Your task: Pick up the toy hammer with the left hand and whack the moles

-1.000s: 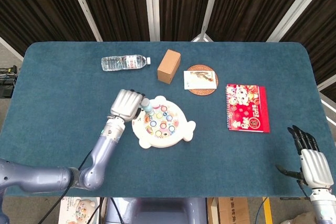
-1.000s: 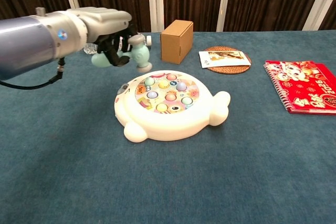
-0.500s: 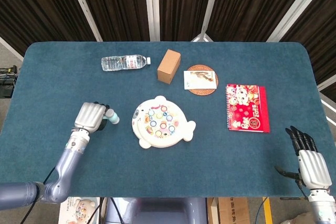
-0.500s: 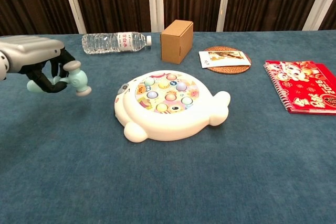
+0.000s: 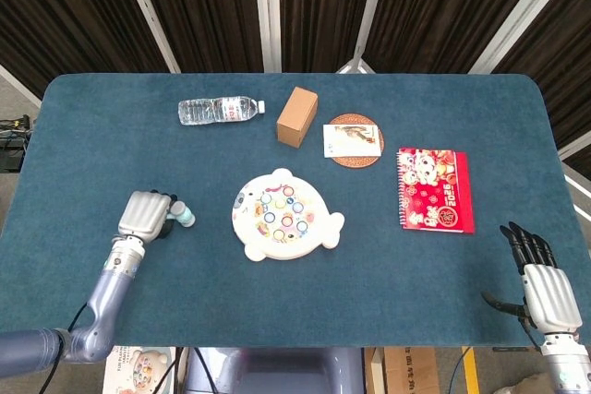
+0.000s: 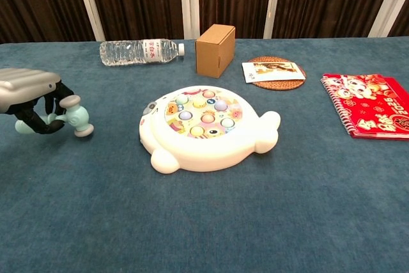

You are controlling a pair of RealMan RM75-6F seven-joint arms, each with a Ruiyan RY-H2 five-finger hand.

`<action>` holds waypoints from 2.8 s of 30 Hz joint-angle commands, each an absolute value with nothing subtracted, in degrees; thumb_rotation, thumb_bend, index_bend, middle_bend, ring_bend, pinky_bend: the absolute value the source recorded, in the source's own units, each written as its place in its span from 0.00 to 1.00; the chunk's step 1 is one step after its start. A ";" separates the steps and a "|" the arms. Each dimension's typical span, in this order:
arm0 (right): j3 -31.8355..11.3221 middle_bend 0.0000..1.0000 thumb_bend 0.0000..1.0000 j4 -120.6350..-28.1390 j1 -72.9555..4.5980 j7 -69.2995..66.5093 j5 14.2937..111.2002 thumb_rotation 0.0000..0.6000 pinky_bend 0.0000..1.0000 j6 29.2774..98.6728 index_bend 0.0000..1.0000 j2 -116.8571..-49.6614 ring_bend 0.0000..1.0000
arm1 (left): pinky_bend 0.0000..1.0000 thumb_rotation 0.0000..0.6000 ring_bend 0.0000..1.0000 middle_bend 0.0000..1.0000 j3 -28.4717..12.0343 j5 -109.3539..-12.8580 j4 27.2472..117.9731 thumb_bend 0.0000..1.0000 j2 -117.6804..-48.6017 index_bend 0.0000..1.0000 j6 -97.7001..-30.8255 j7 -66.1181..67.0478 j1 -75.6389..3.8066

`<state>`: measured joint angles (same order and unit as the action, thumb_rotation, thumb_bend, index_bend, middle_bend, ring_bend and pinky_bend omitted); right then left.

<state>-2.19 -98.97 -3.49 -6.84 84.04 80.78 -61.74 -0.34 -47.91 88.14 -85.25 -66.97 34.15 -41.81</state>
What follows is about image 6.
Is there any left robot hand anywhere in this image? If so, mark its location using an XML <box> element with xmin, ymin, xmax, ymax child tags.
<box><xmin>0</xmin><ymin>68</ymin><xmax>75</xmax><ymax>136</ymax></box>

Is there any light blue toy hammer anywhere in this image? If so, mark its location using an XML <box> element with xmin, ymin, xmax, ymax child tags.
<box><xmin>15</xmin><ymin>95</ymin><xmax>95</xmax><ymax>138</ymax></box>

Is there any white whack-a-mole toy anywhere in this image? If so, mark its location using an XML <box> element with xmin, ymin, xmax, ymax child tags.
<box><xmin>139</xmin><ymin>85</ymin><xmax>282</xmax><ymax>175</ymax></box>

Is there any clear plastic water bottle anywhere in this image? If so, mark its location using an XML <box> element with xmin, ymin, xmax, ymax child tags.
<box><xmin>99</xmin><ymin>38</ymin><xmax>186</xmax><ymax>67</ymax></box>

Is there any blue felt table mat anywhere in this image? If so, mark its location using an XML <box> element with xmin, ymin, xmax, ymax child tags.
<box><xmin>0</xmin><ymin>36</ymin><xmax>409</xmax><ymax>273</ymax></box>

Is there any small brown cardboard box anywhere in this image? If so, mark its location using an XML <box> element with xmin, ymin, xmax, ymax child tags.
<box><xmin>195</xmin><ymin>24</ymin><xmax>236</xmax><ymax>79</ymax></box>

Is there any white picture card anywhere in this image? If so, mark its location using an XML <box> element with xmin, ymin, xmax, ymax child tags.
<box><xmin>242</xmin><ymin>61</ymin><xmax>306</xmax><ymax>84</ymax></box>

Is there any round woven brown coaster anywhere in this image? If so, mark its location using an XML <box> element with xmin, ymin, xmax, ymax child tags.
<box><xmin>247</xmin><ymin>56</ymin><xmax>307</xmax><ymax>91</ymax></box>

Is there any red spiral 2026 calendar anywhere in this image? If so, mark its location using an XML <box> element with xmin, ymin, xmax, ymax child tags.
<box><xmin>320</xmin><ymin>73</ymin><xmax>409</xmax><ymax>141</ymax></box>

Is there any white frame post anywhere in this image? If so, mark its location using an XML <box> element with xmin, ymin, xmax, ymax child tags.
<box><xmin>368</xmin><ymin>0</ymin><xmax>409</xmax><ymax>38</ymax></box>
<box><xmin>263</xmin><ymin>0</ymin><xmax>284</xmax><ymax>39</ymax></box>
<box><xmin>178</xmin><ymin>0</ymin><xmax>201</xmax><ymax>40</ymax></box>
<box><xmin>72</xmin><ymin>0</ymin><xmax>106</xmax><ymax>42</ymax></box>

